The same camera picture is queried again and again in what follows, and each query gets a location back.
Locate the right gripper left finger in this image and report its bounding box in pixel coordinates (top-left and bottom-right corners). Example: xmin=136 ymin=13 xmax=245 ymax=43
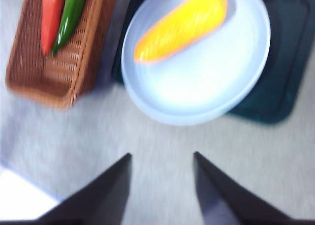
xmin=31 ymin=153 xmax=132 ymax=225

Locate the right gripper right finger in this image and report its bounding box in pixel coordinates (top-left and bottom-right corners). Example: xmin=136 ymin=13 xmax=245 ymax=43
xmin=193 ymin=151 xmax=315 ymax=225

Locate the blue round plate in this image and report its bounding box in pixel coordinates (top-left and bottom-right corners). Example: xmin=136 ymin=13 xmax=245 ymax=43
xmin=121 ymin=0 xmax=271 ymax=126

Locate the yellow corn cob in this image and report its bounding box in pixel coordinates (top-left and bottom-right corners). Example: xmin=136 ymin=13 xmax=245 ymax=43
xmin=133 ymin=0 xmax=229 ymax=64

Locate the brown wicker basket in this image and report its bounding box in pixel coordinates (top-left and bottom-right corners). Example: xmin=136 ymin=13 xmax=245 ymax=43
xmin=5 ymin=0 xmax=120 ymax=110

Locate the dark rectangular tray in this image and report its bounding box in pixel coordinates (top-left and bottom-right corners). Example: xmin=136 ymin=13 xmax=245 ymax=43
xmin=112 ymin=0 xmax=315 ymax=125

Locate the green pepper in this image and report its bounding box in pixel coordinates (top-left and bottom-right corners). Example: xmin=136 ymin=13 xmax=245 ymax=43
xmin=51 ymin=0 xmax=89 ymax=58

